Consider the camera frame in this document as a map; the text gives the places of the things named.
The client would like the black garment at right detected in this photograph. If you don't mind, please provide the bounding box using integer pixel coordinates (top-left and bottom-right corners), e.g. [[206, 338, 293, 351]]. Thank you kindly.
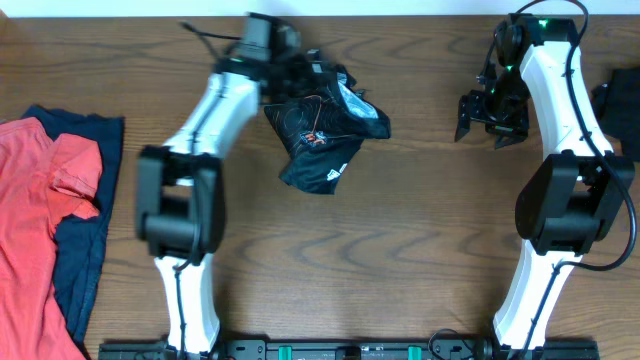
[[592, 67, 639, 162]]

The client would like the black patterned sports jersey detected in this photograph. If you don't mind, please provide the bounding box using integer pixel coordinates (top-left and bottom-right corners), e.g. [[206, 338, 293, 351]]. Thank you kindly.
[[264, 49, 391, 195]]

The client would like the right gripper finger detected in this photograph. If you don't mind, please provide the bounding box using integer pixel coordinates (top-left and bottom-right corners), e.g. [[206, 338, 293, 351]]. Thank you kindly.
[[454, 95, 473, 142], [495, 131, 528, 149]]

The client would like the red shirt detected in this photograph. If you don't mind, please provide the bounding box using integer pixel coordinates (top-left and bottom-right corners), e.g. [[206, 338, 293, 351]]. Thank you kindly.
[[1, 117, 102, 359]]

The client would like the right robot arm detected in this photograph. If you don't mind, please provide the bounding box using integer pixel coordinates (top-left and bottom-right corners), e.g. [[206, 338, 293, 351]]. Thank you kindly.
[[455, 10, 635, 359]]

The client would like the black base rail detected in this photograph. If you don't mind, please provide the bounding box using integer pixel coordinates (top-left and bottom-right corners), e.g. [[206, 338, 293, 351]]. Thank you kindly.
[[97, 338, 600, 360]]

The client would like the navy blue shirt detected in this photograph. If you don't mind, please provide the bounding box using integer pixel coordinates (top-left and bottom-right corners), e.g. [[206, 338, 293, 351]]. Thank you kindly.
[[24, 105, 124, 349]]

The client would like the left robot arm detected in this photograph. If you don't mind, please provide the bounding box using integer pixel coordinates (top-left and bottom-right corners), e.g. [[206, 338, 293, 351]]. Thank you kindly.
[[135, 53, 333, 359]]

